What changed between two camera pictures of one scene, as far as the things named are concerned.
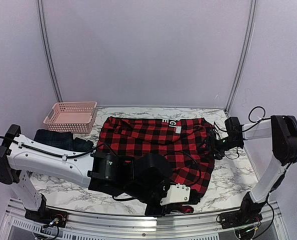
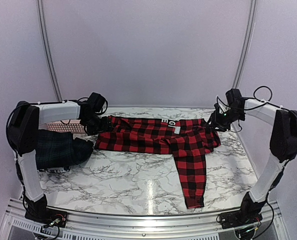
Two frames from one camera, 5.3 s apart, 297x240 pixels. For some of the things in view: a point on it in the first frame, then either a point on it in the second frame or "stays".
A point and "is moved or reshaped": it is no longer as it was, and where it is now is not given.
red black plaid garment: x=189 y=144 is moved or reshaped
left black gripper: x=152 y=211 → x=107 y=126
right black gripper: x=219 y=154 → x=215 y=122
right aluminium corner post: x=253 y=9 stays
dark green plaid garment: x=62 y=140 stays
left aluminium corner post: x=43 y=25 stays
